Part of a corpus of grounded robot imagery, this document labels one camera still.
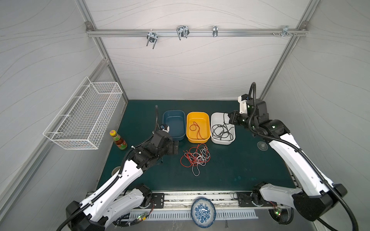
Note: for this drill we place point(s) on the yellow plastic bin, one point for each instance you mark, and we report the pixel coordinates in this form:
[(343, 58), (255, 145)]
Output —
[(198, 129)]

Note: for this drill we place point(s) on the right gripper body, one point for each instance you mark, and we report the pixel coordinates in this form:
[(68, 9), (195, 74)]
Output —
[(235, 118)]

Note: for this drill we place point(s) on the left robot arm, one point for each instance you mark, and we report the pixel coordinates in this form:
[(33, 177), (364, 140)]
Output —
[(105, 206)]

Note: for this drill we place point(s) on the metal crossbar rail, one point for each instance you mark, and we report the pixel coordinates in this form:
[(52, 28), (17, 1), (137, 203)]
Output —
[(189, 33)]

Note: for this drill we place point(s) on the sauce bottle yellow cap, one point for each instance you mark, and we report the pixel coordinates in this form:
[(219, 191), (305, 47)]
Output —
[(118, 140)]

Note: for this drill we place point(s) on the white plastic bin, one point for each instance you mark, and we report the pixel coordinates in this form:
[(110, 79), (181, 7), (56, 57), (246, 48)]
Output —
[(222, 132)]

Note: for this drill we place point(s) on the green table mat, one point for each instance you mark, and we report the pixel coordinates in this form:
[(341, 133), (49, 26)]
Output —
[(235, 167)]

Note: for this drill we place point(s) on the blue plastic bin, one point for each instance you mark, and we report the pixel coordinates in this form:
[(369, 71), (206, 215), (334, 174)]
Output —
[(176, 121)]

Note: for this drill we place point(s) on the blue white patterned plate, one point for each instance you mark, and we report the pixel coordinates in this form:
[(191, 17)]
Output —
[(203, 212)]

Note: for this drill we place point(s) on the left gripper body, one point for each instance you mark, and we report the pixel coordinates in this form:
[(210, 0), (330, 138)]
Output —
[(173, 147)]

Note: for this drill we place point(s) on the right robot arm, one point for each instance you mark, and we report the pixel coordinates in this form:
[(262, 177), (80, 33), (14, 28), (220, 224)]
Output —
[(315, 193)]

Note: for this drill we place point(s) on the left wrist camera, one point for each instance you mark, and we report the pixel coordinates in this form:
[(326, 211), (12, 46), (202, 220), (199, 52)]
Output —
[(165, 127)]

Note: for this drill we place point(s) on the white wire basket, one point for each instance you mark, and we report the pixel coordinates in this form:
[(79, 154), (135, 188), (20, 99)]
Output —
[(84, 119)]

